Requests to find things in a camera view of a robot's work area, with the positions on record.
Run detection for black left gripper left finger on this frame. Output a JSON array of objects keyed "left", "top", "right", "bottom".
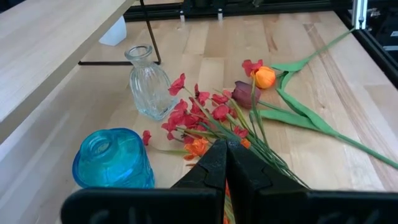
[{"left": 60, "top": 139, "right": 228, "bottom": 224}]

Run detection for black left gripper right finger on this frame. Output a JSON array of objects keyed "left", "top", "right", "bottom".
[{"left": 226, "top": 139, "right": 398, "bottom": 224}]

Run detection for orange flower bunch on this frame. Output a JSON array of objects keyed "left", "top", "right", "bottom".
[{"left": 182, "top": 137, "right": 252, "bottom": 224}]

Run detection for red flower bunch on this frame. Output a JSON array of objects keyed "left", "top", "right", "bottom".
[{"left": 142, "top": 58, "right": 312, "bottom": 190}]

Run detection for dark red tulip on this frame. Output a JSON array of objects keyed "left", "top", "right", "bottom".
[{"left": 231, "top": 80, "right": 398, "bottom": 170}]

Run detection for clear ribbed glass vase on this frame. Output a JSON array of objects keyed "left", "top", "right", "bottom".
[{"left": 124, "top": 44, "right": 178, "bottom": 121}]

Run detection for orange tulip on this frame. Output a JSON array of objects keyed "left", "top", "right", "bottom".
[{"left": 251, "top": 27, "right": 356, "bottom": 91}]

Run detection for wooden shelf black legs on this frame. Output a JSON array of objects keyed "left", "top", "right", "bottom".
[{"left": 0, "top": 0, "right": 162, "bottom": 144}]

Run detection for blue glass vase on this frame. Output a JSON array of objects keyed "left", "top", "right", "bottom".
[{"left": 72, "top": 127, "right": 155, "bottom": 190}]

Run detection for light green plant white pot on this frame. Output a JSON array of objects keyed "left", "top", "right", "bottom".
[{"left": 98, "top": 15, "right": 127, "bottom": 47}]

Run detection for black table frame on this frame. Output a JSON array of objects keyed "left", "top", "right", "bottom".
[{"left": 123, "top": 0, "right": 398, "bottom": 90}]

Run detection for aluminium rig frame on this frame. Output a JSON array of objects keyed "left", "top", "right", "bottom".
[{"left": 352, "top": 0, "right": 368, "bottom": 30}]

